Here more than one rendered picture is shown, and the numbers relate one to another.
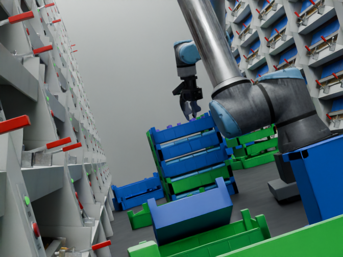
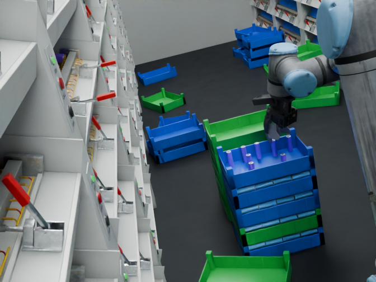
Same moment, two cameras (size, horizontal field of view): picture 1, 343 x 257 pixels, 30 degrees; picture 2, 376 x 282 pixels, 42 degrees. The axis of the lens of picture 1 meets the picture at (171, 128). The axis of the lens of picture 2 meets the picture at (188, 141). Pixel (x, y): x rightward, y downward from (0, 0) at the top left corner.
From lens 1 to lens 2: 1.67 m
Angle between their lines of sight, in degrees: 25
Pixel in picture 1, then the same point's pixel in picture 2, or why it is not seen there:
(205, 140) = (296, 186)
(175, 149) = (256, 196)
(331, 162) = not seen: outside the picture
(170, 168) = (247, 217)
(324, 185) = not seen: outside the picture
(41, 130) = not seen: outside the picture
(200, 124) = (292, 167)
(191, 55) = (302, 88)
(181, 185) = (257, 236)
